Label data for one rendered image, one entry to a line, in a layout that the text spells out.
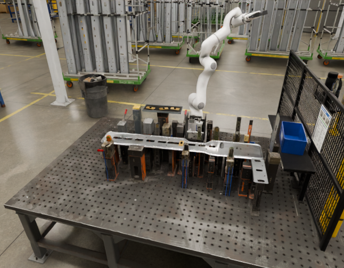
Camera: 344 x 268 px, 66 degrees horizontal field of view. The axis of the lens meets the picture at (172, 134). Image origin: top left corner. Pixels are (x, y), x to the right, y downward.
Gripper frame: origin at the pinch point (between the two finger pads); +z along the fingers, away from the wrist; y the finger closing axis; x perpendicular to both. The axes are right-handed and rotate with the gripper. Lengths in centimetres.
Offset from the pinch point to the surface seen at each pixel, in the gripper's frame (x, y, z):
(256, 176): 106, -70, 31
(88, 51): -37, -8, -490
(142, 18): -110, 273, -716
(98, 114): 83, -76, -332
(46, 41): -66, -102, -396
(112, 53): -18, 33, -453
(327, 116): 76, -22, 58
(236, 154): 99, -61, 5
